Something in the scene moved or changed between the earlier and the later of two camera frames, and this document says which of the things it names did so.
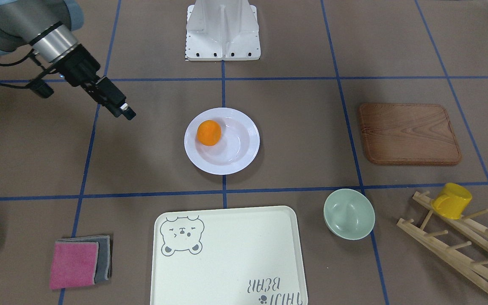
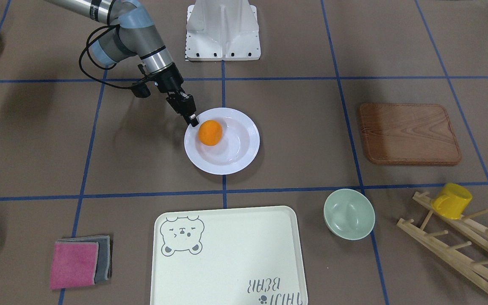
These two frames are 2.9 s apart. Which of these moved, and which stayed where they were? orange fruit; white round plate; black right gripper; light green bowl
Moved: black right gripper
Stayed: white round plate; light green bowl; orange fruit
